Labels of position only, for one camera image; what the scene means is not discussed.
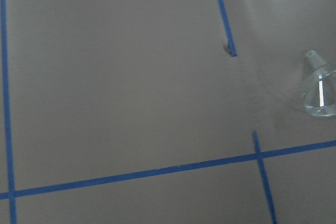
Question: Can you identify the clear glass funnel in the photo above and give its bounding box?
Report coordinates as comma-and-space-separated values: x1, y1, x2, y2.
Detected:
301, 50, 335, 118

